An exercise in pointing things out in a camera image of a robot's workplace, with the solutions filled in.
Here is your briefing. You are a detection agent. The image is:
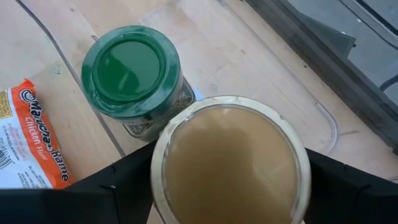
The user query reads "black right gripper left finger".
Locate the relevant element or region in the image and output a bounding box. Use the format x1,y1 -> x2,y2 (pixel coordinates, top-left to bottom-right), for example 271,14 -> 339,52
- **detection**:
73,141 -> 156,224

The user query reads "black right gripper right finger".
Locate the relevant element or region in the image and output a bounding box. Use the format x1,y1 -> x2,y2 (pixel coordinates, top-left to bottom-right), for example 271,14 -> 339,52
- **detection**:
304,148 -> 398,224

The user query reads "tan lid jar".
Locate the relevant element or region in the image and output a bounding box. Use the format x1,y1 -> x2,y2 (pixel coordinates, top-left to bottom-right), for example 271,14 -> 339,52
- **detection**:
150,95 -> 312,224

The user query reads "orange chicken ramen packet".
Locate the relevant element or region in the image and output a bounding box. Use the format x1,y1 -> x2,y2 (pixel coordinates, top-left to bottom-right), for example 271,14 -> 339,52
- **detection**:
0,78 -> 74,190

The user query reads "green lid herb jar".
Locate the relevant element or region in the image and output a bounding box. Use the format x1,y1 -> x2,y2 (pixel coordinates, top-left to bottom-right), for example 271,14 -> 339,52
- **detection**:
81,25 -> 197,142

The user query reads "clear plastic bin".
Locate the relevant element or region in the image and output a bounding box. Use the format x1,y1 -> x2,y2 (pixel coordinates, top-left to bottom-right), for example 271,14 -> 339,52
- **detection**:
15,0 -> 340,159

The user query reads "black triangular frame base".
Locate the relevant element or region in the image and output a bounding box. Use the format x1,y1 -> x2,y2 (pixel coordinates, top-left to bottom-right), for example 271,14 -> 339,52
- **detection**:
298,14 -> 357,63

